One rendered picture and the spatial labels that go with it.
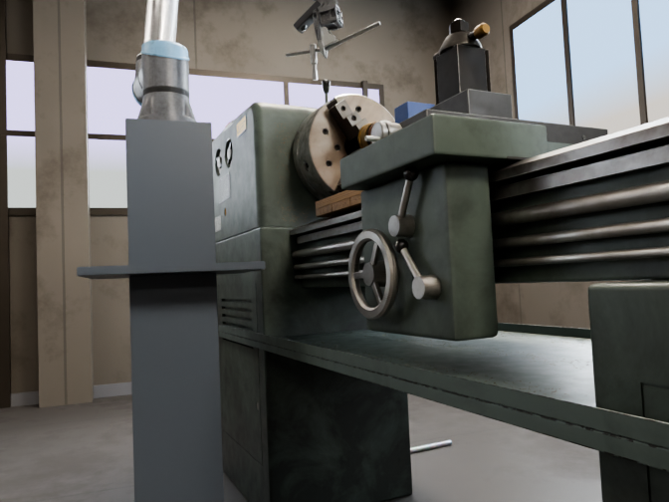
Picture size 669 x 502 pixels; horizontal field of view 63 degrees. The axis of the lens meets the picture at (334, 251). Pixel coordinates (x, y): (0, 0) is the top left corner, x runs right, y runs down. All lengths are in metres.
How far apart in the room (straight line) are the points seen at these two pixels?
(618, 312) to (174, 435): 1.04
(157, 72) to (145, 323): 0.62
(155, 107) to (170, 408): 0.73
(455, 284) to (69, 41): 3.66
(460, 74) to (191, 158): 0.67
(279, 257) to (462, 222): 0.89
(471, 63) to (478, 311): 0.48
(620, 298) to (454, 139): 0.32
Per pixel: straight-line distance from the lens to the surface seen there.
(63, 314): 3.89
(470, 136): 0.83
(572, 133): 1.15
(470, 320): 0.84
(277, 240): 1.64
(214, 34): 4.44
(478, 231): 0.85
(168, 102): 1.47
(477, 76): 1.11
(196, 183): 1.39
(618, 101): 3.60
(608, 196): 0.75
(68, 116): 4.04
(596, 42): 3.80
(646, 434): 0.58
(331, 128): 1.60
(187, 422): 1.40
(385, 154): 0.90
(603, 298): 0.66
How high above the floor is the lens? 0.70
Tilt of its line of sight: 3 degrees up
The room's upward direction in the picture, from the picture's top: 3 degrees counter-clockwise
